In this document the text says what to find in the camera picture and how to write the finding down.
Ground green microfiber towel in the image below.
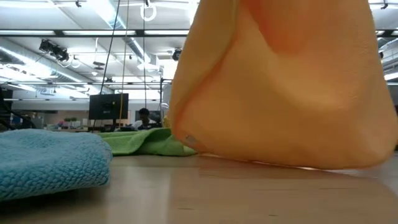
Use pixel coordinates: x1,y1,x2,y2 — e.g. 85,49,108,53
98,127,198,157

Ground white hanging cable loop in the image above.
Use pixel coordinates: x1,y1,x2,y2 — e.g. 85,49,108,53
139,2,157,22

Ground grey ceiling duct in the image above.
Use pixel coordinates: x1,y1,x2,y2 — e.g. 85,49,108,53
377,37,398,74
0,37,114,95

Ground small potted plants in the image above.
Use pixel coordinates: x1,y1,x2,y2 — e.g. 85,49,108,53
63,116,79,129

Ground black hanging cable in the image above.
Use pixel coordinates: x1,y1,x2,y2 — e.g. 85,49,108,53
99,0,121,95

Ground blue microfiber towel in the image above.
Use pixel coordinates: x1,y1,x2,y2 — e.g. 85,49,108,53
0,129,113,202

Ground orange microfiber towel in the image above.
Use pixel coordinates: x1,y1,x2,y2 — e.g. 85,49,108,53
169,0,398,170

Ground dark background equipment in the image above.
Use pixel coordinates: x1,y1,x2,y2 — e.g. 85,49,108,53
0,86,37,131

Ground person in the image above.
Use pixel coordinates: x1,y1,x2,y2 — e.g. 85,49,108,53
132,108,162,131

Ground black monitor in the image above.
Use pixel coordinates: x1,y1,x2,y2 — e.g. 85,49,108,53
89,93,129,121

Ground yellow hanging cord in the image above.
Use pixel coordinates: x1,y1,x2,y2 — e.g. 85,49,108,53
119,0,130,121

